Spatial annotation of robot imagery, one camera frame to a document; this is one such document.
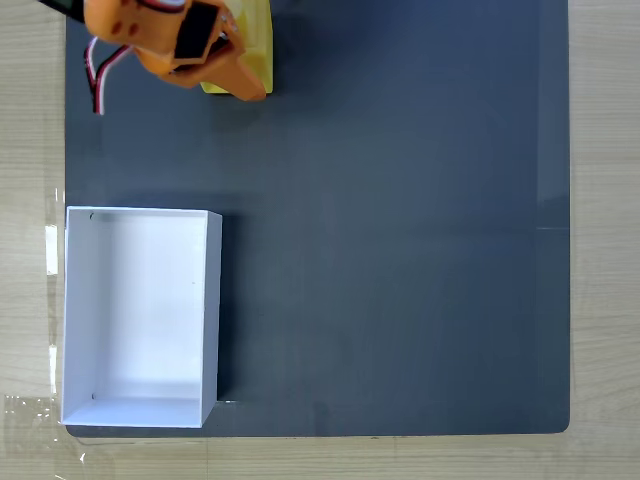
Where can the yellow toy block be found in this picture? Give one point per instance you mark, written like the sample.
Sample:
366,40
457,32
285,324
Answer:
257,45

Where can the white cardboard box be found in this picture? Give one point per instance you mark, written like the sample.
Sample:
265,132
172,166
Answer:
140,310

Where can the dark grey textured mat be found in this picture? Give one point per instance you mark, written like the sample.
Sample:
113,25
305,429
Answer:
380,225

